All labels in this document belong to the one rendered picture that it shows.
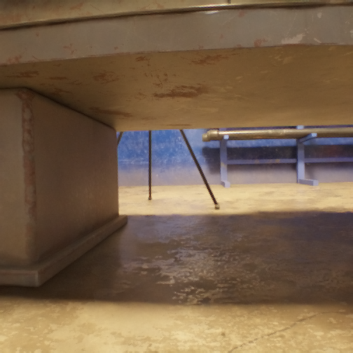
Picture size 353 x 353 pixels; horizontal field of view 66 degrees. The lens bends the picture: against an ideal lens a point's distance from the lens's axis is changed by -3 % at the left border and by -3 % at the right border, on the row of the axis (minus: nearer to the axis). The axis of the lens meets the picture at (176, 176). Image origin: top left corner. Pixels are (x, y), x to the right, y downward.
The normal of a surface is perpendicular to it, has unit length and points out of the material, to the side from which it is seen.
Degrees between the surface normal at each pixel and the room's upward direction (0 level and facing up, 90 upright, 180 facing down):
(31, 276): 90
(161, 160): 90
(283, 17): 90
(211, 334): 0
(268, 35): 90
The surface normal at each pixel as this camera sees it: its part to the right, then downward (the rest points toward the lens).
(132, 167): -0.09, 0.03
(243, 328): -0.02, -1.00
